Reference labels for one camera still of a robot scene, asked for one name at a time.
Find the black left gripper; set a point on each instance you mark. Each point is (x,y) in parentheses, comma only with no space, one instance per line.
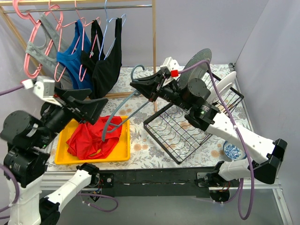
(71,109)

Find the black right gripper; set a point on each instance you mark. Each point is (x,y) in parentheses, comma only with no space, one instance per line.
(158,85)

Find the grey-blue hanger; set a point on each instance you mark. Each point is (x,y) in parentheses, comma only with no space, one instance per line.
(105,131)

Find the red tank top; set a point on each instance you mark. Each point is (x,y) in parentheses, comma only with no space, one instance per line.
(86,141)

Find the black tank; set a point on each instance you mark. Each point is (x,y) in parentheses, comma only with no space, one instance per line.
(89,58)
(107,71)

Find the light blue hanger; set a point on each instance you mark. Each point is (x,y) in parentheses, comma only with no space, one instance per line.
(108,21)

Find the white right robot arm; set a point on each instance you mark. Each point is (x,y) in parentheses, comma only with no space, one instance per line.
(264,156)

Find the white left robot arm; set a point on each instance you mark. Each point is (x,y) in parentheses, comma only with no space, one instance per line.
(24,165)

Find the blue tank top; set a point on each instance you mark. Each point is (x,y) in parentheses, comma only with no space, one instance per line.
(75,65)

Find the grey tank top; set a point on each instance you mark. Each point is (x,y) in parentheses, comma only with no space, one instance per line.
(46,54)

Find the thin pink hanger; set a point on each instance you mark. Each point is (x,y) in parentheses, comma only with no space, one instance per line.
(57,38)
(82,47)

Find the thick pink hanger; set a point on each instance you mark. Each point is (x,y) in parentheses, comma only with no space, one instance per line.
(36,25)

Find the floral table mat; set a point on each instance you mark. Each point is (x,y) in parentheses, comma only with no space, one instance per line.
(145,153)

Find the grey patterned plate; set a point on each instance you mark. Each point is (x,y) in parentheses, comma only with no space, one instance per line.
(196,72)

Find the yellow plastic tray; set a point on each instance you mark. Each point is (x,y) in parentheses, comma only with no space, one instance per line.
(121,152)

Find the white plate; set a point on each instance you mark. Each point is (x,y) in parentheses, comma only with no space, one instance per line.
(222,86)

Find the blue white porcelain bowl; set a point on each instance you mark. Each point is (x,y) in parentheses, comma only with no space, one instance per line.
(232,152)

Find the wooden clothes rack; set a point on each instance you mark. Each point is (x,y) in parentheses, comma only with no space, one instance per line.
(25,12)

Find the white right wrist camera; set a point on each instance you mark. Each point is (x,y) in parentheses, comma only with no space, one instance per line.
(168,66)

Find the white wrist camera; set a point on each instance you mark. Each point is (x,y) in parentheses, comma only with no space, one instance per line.
(44,89)
(168,66)

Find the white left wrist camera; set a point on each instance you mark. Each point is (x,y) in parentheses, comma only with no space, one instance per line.
(44,89)

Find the black wire dish rack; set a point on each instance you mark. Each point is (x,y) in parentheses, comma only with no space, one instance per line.
(171,131)

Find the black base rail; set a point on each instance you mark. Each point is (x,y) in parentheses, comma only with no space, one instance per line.
(161,182)

